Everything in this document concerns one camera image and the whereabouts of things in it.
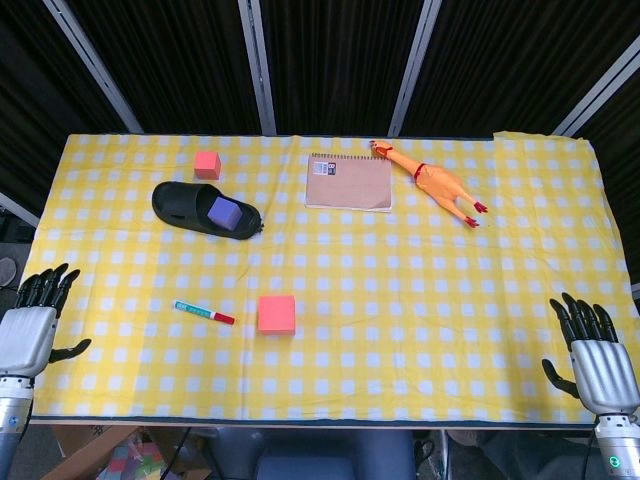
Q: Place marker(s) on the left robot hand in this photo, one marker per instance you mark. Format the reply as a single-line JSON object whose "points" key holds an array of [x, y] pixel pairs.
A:
{"points": [[25, 332]]}

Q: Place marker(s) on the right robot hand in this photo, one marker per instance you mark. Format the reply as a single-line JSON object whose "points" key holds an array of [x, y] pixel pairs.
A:
{"points": [[602, 370]]}

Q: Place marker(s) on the green and red marker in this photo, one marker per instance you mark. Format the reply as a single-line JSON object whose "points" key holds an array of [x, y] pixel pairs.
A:
{"points": [[204, 312]]}

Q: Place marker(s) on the large pink foam cube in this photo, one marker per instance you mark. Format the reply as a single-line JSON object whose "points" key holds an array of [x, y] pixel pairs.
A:
{"points": [[276, 315]]}

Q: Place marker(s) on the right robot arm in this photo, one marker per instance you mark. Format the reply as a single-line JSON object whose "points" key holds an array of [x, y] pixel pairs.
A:
{"points": [[617, 445]]}

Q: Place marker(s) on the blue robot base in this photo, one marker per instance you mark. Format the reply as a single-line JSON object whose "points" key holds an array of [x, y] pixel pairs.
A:
{"points": [[330, 455]]}

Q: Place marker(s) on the purple block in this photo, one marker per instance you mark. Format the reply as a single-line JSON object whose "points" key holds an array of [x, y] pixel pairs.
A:
{"points": [[224, 213]]}

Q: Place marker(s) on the small pink foam cube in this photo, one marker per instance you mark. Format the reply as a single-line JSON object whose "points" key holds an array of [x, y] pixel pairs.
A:
{"points": [[207, 165]]}

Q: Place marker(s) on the grey shoe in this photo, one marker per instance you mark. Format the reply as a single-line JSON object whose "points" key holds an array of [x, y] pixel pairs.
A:
{"points": [[7, 270]]}

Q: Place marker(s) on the cardboard box with foam tiles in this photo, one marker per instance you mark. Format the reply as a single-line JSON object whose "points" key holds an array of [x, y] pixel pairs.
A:
{"points": [[115, 452]]}

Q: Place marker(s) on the black rubber slipper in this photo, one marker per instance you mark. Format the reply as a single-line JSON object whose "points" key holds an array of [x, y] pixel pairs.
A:
{"points": [[200, 207]]}

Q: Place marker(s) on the yellow rubber chicken toy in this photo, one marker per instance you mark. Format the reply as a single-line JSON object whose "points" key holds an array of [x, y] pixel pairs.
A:
{"points": [[430, 177]]}

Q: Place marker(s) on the yellow checkered tablecloth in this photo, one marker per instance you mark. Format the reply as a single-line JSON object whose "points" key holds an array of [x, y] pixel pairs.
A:
{"points": [[320, 280]]}

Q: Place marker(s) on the brown spiral notebook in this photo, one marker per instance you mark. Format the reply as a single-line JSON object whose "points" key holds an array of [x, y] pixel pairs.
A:
{"points": [[349, 182]]}

